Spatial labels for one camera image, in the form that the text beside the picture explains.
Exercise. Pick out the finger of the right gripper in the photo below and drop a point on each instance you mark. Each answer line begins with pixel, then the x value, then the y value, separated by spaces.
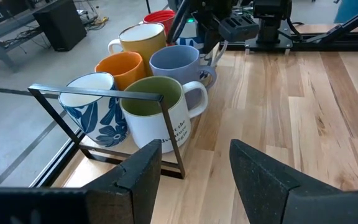
pixel 210 39
pixel 179 21

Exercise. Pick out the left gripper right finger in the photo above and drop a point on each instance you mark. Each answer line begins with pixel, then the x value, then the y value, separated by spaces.
pixel 266 196

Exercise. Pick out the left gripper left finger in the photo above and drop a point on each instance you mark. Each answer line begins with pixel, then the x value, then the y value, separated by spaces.
pixel 129 199

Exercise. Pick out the white blue floral mug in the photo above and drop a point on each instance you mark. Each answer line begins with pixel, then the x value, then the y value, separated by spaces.
pixel 104 121
pixel 191 42

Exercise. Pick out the grey-blue faceted mug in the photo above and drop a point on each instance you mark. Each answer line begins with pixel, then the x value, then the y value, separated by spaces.
pixel 179 62

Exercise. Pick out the orange faceted mug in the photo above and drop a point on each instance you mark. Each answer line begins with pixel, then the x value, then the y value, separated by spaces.
pixel 123 67

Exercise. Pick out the white mug green inside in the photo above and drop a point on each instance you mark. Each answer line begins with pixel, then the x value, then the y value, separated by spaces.
pixel 157 127

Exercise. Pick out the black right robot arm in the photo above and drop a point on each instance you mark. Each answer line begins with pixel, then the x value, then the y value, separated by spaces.
pixel 269 28

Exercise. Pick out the black metal wooden mug rack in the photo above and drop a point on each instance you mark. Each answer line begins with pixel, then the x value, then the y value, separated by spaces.
pixel 104 92

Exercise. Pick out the black box speaker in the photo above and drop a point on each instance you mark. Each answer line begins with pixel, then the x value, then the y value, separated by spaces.
pixel 61 25

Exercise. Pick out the teal blue object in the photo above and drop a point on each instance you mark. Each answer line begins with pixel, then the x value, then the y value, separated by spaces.
pixel 356 9

